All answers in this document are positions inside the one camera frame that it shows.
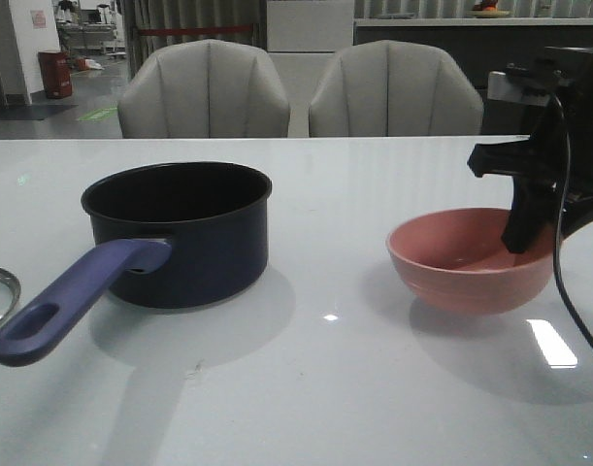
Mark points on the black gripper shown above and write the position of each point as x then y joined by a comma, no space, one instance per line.
560,145

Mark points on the pink bowl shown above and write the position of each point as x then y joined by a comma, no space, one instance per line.
456,261

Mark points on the dark blue saucepan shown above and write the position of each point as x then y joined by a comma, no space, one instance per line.
167,236

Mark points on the dark counter with white top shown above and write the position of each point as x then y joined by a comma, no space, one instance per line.
482,47

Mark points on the right grey upholstered chair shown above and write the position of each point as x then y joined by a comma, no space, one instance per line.
394,89

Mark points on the grey upholstered chair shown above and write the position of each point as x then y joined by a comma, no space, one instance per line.
394,89
205,89

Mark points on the fruit plate on counter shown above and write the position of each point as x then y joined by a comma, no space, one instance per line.
488,9

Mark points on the white cabinet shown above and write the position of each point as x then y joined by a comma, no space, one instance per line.
301,36

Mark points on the left grey upholstered chair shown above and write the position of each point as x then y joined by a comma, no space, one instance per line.
205,89

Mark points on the red bin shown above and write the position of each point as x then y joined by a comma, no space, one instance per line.
55,74

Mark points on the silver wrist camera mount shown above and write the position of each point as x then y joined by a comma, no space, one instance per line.
534,85

